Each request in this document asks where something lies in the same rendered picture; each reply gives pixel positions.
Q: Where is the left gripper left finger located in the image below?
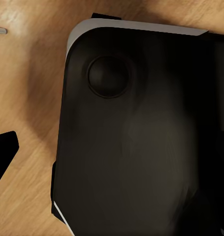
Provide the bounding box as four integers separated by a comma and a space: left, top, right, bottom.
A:
0, 131, 19, 179

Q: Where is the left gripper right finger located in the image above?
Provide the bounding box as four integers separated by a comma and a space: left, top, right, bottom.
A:
214, 131, 224, 162

